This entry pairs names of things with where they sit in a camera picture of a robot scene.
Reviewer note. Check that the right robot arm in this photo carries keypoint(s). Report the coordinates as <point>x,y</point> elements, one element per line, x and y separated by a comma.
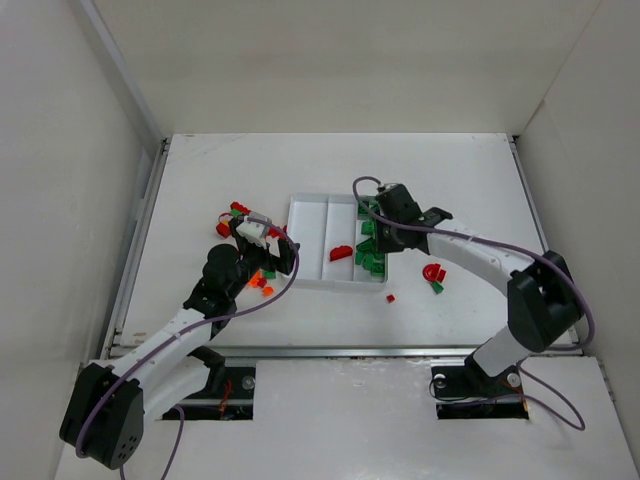
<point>541,300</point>

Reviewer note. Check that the aluminium rail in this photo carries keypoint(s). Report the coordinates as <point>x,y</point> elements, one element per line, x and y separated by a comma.
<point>306,352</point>

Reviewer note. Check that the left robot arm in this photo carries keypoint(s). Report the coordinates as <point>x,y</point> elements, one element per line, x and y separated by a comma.
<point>111,404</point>

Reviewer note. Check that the red semicircle lego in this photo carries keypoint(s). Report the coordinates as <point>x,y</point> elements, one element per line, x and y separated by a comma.
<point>434,273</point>

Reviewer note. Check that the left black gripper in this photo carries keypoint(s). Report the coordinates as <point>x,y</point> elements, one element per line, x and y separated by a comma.
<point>267,250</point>

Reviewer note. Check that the red arch lego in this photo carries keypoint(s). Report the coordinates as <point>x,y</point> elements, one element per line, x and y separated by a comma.
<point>340,252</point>

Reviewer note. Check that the small green lego brick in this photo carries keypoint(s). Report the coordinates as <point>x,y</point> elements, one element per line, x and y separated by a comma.
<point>437,287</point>

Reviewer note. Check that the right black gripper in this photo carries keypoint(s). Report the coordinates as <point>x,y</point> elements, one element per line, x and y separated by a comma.
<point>385,238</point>

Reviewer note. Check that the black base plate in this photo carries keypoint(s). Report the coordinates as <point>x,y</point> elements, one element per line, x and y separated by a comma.
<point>462,394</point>
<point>228,394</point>

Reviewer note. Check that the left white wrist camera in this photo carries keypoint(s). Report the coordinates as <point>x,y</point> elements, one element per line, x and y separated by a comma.
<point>254,229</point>

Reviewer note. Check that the orange dome lego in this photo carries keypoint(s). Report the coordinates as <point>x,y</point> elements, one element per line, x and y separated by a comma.
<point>257,281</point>

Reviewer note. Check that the white three-compartment tray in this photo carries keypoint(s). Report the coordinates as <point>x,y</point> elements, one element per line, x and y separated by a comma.
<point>319,223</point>

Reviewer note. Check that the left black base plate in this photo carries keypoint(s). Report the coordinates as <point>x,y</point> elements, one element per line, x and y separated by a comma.
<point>228,394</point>

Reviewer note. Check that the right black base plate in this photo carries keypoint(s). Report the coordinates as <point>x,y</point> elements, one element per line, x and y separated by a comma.
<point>462,394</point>

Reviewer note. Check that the small red lego piece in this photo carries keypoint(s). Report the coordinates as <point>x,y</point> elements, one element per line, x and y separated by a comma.
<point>236,209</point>

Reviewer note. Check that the green lego pile in tray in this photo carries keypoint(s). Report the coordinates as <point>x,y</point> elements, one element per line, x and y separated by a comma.
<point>367,254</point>

